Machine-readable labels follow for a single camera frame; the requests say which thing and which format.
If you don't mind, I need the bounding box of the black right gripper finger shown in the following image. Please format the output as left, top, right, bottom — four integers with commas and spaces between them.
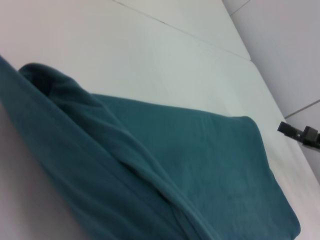
276, 120, 320, 151

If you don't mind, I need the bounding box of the teal t-shirt with FREE print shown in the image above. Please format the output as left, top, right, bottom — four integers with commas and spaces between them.
0, 54, 302, 240

